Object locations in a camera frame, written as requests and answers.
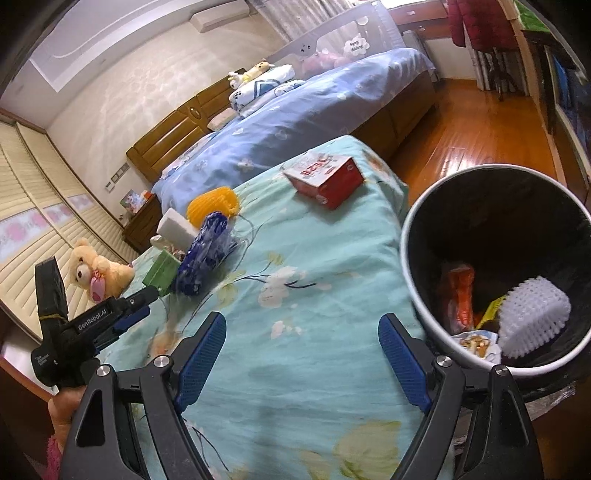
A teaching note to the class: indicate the beige pillow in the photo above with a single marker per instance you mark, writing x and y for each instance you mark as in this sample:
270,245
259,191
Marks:
220,121

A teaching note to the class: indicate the teal floral bedsheet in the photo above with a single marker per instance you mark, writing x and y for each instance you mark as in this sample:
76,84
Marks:
300,323

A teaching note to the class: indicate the blue plastic bag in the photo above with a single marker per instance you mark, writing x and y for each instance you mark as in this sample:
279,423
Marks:
203,254

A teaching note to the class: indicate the red padded coat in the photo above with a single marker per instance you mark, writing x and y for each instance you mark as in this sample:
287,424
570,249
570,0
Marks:
485,23

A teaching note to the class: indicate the orange snack wrapper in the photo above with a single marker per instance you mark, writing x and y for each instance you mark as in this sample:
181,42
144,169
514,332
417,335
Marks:
457,295

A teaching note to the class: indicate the white foam fruit net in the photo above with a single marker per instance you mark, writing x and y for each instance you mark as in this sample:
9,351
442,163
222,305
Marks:
531,314

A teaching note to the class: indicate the red and white box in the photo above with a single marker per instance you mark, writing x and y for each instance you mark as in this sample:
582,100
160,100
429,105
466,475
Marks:
332,182

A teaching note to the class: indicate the white paper bag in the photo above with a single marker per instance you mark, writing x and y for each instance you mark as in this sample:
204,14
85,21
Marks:
158,242

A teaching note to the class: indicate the framed photo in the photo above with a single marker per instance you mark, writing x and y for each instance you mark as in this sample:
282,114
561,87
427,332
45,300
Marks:
130,201

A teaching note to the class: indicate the silver printed snack wrapper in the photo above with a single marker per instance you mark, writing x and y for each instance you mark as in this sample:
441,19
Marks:
475,344

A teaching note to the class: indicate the yellow white plush toy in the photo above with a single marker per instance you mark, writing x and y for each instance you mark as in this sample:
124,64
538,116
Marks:
256,71

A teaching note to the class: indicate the bed with blue cover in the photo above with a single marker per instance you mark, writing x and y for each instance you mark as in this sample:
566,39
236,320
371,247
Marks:
300,115

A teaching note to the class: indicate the wooden window desk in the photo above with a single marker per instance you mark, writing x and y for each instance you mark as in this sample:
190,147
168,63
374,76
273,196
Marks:
415,16

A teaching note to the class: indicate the blue white patterned pillow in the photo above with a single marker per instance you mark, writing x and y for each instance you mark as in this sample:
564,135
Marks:
184,154

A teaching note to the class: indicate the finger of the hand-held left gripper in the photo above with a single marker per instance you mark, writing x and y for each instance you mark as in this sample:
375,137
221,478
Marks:
141,300
124,330

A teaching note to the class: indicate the cream teddy bear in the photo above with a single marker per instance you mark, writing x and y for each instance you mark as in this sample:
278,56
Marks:
106,272

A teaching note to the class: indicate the white foam block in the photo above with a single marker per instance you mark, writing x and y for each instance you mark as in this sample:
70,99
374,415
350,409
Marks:
175,226

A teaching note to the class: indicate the dark wooden cabinet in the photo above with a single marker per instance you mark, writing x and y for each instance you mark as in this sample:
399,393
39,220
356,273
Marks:
545,92

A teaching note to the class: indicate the white air conditioner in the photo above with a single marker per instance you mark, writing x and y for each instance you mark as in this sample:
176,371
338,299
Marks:
221,8

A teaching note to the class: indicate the person's left hand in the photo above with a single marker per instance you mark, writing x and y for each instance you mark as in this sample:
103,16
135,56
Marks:
64,410

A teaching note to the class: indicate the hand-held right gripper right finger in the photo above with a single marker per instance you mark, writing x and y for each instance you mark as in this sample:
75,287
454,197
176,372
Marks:
406,360

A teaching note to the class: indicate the white radiator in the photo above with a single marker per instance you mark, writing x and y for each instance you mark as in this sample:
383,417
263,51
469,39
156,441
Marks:
418,41

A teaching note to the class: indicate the wooden nightstand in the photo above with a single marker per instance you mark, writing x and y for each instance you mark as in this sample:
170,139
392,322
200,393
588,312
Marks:
143,221

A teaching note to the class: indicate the green box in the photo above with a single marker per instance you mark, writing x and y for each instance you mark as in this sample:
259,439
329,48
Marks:
159,272

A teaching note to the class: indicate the stack of green boxes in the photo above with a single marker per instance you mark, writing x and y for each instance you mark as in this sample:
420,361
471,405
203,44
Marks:
528,16

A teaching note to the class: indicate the pink plush toy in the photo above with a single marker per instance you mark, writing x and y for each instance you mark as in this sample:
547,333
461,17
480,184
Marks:
328,60

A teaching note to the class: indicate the dark framed screen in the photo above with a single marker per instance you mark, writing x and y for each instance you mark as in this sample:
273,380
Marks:
572,101

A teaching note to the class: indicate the silver foil bag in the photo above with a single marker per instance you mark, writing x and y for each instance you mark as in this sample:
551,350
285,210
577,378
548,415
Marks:
554,399

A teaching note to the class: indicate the wall switch panel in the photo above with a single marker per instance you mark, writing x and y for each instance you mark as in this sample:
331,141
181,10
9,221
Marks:
121,170

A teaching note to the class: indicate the cream louvered wardrobe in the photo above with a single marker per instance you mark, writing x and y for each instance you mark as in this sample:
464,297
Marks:
27,277

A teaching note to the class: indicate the black bin with white rim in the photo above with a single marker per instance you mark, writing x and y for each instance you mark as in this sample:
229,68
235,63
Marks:
485,221

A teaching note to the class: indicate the yellow green snack wrapper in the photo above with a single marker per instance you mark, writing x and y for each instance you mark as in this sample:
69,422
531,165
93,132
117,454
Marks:
491,311

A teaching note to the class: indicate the yellow foam fruit net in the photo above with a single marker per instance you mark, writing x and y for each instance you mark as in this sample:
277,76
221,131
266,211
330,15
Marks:
214,203

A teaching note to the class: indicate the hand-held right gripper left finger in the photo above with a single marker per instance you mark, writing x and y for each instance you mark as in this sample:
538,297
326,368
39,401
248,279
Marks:
201,355

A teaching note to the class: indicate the folded white blue blanket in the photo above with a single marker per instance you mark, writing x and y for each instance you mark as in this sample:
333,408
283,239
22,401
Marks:
263,90

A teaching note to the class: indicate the grey patterned curtain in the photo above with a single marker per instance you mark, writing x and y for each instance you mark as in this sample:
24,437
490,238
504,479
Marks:
300,7
479,69

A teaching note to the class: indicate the grey bed guard rail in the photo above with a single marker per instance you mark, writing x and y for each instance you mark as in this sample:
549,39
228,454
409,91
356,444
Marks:
332,32

